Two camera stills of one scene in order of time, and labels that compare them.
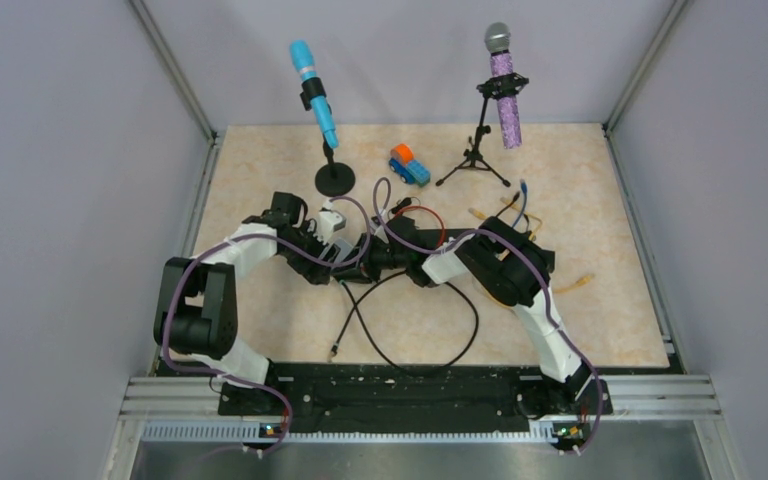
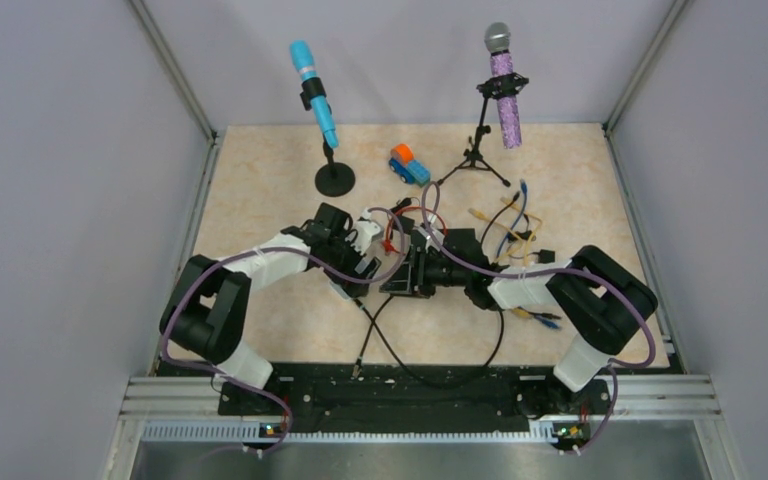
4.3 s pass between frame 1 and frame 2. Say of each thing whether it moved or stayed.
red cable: stayed
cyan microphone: stayed
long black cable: moved
